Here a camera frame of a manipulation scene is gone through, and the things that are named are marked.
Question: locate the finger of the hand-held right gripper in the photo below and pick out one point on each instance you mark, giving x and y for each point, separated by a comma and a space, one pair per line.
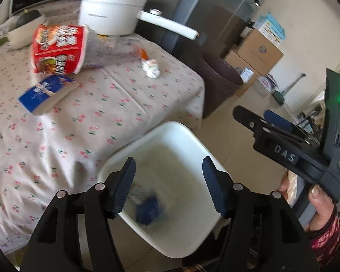
249, 119
277, 121

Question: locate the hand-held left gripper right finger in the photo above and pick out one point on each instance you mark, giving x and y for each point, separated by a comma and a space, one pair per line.
215, 188

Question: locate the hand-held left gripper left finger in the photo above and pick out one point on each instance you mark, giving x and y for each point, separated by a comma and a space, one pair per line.
126, 188

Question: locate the white paper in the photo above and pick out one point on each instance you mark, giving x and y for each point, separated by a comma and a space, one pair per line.
138, 194

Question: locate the dark blue plastic packet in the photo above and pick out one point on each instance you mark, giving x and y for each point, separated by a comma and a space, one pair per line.
150, 211

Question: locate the white plastic bin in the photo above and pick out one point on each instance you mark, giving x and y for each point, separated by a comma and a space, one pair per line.
172, 153

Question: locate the blue and white carton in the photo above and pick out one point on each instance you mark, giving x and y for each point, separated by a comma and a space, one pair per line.
45, 92

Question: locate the clear plastic bottle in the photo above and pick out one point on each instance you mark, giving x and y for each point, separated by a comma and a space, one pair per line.
107, 51

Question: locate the red instant noodle cup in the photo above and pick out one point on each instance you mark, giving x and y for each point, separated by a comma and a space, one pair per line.
58, 49

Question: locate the person's right forearm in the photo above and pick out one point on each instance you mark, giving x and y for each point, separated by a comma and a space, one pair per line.
331, 246

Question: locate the person's right hand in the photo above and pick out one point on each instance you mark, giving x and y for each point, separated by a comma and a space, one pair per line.
321, 209

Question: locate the broom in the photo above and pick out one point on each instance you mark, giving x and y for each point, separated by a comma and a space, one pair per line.
289, 89

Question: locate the colourful packet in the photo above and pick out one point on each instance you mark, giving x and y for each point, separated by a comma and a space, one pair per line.
267, 82

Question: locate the dark brown waste bin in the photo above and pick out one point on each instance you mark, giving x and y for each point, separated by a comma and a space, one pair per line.
219, 82

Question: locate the cardboard box with label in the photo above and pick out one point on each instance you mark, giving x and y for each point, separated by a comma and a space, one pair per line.
240, 65

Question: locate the cherry print tablecloth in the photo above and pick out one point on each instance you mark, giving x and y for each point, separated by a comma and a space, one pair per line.
73, 147

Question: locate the large cardboard box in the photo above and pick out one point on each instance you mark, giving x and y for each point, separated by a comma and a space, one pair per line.
260, 52

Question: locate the blue and white box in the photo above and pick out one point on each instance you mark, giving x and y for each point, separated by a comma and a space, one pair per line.
272, 28

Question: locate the crumpled white tissue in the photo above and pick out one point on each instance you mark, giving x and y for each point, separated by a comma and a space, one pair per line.
150, 68

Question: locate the dark grey cabinet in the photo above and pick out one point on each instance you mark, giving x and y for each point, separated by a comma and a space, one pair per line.
204, 14

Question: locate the orange peel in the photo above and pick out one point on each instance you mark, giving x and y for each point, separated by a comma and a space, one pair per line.
143, 53

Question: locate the white electric cooking pot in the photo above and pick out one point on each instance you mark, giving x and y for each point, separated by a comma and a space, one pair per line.
110, 8

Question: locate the white bowl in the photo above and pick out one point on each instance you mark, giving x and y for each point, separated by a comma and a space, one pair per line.
22, 36

